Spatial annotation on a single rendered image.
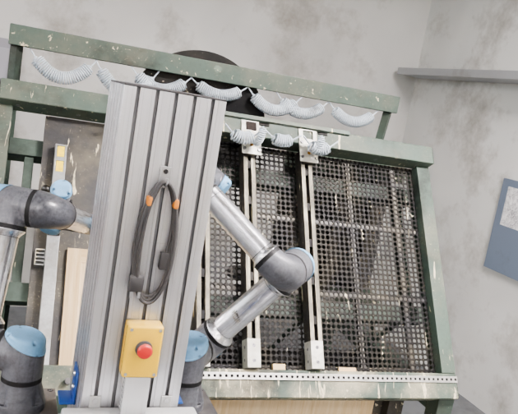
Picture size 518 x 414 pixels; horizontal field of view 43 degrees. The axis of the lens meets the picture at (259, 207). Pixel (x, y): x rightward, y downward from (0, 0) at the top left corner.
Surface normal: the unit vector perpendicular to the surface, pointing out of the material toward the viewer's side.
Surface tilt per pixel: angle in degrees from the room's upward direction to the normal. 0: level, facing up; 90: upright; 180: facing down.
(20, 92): 58
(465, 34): 90
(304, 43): 90
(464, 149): 90
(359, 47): 90
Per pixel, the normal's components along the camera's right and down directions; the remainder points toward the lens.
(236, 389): 0.36, -0.34
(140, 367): 0.33, 0.21
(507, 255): -0.93, -0.11
